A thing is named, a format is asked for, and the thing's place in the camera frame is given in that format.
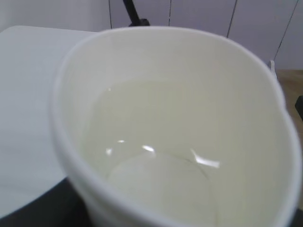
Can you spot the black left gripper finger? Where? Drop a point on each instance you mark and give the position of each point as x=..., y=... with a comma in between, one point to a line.
x=61, y=206

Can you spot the white object at wall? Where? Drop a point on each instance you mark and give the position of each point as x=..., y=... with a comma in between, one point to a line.
x=272, y=68

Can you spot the white paper cup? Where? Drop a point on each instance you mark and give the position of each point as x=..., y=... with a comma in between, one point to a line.
x=160, y=126

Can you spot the dark object on floor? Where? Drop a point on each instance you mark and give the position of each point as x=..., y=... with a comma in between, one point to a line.
x=299, y=106

